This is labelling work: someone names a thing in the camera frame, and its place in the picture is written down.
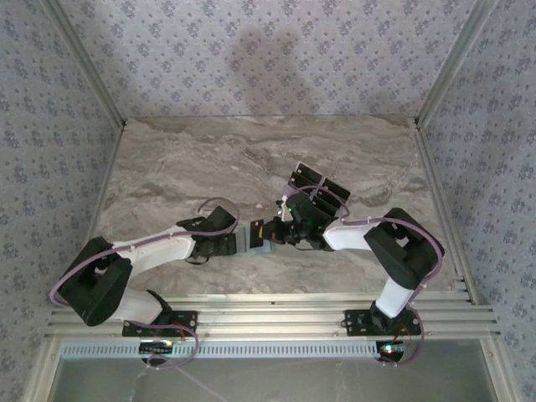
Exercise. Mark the slanted aluminium frame post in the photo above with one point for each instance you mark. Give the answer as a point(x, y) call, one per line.
point(455, 63)
point(87, 63)

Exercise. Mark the short aluminium frame leg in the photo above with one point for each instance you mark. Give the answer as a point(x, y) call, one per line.
point(498, 372)
point(42, 372)

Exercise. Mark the aluminium table side rail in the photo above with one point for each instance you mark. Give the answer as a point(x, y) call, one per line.
point(439, 184)
point(102, 188)

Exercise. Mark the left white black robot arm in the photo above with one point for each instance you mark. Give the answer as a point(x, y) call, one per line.
point(159, 249)

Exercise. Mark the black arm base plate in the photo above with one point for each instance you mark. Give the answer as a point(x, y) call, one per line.
point(192, 322)
point(354, 322)

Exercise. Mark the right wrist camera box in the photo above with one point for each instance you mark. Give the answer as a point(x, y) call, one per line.
point(299, 209)

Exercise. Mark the long aluminium extrusion rail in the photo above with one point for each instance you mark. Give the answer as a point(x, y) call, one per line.
point(272, 318)

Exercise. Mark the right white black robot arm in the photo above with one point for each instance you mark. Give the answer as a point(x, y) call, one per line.
point(347, 238)

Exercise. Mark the small black circuit board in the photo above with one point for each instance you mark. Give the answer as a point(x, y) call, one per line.
point(391, 349)
point(155, 347)

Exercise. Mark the grey metal lower panel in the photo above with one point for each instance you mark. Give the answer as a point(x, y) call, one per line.
point(293, 381)

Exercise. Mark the green card holder wallet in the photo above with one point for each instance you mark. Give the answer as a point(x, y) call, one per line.
point(243, 240)

